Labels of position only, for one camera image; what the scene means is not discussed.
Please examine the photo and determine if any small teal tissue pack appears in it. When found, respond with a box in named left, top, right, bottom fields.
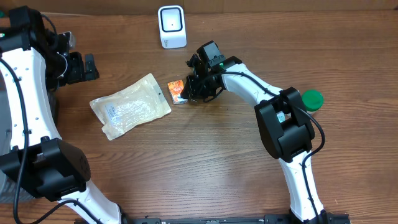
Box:
left=277, top=112, right=285, bottom=123

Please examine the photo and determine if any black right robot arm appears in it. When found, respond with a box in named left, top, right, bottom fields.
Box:
left=181, top=41, right=326, bottom=223

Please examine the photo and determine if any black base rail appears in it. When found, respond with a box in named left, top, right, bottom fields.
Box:
left=122, top=213, right=351, bottom=224

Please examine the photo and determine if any white barcode scanner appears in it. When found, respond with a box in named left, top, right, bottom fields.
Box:
left=158, top=5, right=187, bottom=49

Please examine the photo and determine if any brown cardboard backboard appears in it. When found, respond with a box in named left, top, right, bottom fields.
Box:
left=1, top=0, right=397, bottom=16

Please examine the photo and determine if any dark grey mesh basket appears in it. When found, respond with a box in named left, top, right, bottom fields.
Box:
left=0, top=71, right=60, bottom=205

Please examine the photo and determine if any green lid white jar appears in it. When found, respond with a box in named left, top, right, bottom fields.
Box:
left=302, top=90, right=324, bottom=114

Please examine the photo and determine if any orange snack packet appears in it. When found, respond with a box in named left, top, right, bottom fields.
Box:
left=167, top=80, right=187, bottom=105

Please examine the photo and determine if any beige glossy plastic package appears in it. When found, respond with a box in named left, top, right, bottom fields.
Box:
left=90, top=73, right=171, bottom=141

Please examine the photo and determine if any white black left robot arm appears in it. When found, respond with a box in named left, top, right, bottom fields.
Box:
left=1, top=6, right=127, bottom=223

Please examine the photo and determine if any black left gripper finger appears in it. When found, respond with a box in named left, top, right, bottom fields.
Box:
left=83, top=70, right=100, bottom=81
left=85, top=54, right=96, bottom=72

